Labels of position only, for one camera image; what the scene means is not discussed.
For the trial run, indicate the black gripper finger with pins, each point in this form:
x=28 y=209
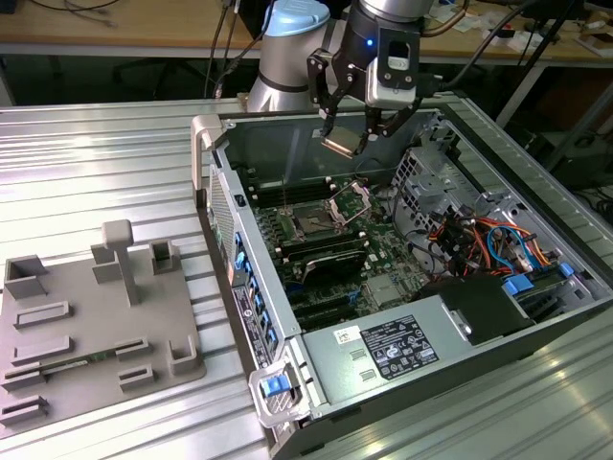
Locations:
x=316 y=76
x=370 y=127

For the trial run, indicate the silver CPU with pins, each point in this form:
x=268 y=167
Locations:
x=342 y=140

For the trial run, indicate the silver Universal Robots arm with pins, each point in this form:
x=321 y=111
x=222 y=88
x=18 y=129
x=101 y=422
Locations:
x=282 y=72

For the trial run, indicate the CPU socket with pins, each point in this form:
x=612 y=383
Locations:
x=313 y=221

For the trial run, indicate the expansion slot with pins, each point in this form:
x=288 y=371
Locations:
x=325 y=316
x=321 y=303

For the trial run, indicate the white sticker label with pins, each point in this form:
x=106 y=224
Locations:
x=316 y=134

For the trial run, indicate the silver drive cage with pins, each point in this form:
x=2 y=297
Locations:
x=431 y=187

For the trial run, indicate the green motherboard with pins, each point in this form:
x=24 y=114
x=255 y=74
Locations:
x=392 y=259

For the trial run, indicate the small white box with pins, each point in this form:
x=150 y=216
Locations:
x=498 y=38

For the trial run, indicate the black graphics card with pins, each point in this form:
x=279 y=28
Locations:
x=335 y=268

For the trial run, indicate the silver chipset heat sink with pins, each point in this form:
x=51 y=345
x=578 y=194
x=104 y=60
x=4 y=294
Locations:
x=383 y=292

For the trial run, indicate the wooden desk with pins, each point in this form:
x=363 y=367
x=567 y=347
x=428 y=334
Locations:
x=143 y=29

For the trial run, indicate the black fan shroud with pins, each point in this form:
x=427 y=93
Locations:
x=479 y=306

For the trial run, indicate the large blue carrier tab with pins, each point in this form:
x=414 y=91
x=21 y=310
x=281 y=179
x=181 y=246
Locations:
x=519 y=286

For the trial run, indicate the grey power supply unit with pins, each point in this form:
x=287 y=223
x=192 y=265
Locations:
x=335 y=364

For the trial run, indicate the small blue carrier tab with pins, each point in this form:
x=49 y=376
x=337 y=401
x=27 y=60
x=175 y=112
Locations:
x=567 y=269

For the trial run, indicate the disk bay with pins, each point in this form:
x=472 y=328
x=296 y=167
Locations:
x=551 y=297

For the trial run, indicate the grey open PC case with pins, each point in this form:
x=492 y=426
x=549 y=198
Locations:
x=479 y=378

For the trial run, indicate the blue case latch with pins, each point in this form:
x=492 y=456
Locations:
x=275 y=387

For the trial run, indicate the grey parts rack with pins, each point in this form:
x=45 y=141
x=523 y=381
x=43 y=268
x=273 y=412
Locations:
x=96 y=326

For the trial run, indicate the green RAM stick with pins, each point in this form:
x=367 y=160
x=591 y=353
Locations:
x=81 y=362

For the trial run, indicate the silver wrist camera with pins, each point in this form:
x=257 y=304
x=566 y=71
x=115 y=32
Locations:
x=390 y=91

